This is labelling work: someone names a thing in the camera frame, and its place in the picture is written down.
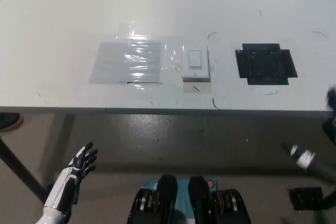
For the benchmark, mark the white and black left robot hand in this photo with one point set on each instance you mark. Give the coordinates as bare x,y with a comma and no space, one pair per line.
65,182

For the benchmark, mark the black tape square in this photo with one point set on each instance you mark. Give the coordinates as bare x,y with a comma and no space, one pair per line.
265,64

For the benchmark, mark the brown round object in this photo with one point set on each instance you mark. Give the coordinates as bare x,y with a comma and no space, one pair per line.
14,124

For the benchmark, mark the grey paper sheet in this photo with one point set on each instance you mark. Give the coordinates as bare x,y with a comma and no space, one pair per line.
110,64

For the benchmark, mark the white wall rocker switch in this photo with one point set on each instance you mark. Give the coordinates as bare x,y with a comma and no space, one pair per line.
195,61

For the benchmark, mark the black tape floor patch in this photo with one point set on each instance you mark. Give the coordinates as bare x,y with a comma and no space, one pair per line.
305,199

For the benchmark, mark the black metal table leg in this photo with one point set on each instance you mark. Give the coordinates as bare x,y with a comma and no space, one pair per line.
21,171

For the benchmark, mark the clear plastic tape film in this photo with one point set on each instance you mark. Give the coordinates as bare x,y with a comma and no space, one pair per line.
126,28

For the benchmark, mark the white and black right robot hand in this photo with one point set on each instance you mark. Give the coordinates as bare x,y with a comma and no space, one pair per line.
302,159

